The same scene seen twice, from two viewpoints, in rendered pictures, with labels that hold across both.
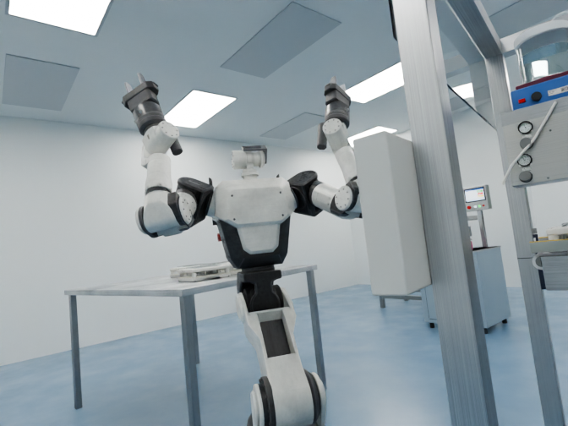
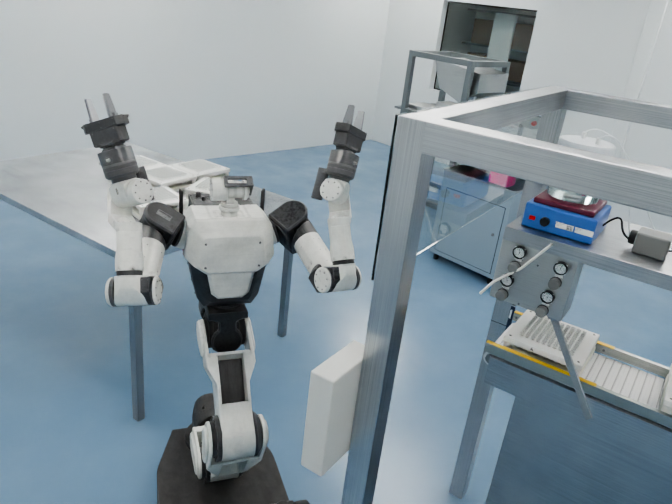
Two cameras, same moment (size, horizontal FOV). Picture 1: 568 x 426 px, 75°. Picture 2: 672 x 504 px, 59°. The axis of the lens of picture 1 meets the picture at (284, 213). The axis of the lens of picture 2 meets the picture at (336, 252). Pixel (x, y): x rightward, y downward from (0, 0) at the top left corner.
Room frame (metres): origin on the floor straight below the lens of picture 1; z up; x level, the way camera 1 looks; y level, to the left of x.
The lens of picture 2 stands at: (-0.43, -0.02, 1.89)
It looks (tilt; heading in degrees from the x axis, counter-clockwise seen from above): 23 degrees down; 353
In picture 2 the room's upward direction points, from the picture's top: 7 degrees clockwise
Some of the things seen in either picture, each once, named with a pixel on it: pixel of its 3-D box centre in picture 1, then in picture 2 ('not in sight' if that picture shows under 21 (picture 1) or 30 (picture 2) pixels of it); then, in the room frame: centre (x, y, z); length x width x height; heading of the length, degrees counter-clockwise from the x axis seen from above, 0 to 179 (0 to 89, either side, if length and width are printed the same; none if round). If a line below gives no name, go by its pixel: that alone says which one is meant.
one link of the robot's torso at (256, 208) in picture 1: (251, 220); (224, 246); (1.36, 0.12, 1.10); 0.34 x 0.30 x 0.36; 105
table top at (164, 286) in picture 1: (188, 280); (129, 188); (2.66, 0.74, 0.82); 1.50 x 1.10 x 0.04; 50
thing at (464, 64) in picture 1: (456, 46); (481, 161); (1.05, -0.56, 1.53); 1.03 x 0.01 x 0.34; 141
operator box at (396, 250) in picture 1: (398, 214); (337, 407); (0.65, -0.20, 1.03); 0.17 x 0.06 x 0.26; 141
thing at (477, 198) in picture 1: (479, 216); not in sight; (3.75, -1.97, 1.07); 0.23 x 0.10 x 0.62; 39
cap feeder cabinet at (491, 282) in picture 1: (462, 286); (486, 220); (3.83, -1.73, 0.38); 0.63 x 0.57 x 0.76; 39
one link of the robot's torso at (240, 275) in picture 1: (257, 292); (220, 312); (1.38, 0.13, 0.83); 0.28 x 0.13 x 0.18; 15
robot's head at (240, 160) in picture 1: (247, 162); (227, 193); (1.30, 0.11, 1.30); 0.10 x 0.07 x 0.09; 105
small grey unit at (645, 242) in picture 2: not in sight; (648, 242); (0.99, -1.06, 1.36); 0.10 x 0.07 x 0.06; 51
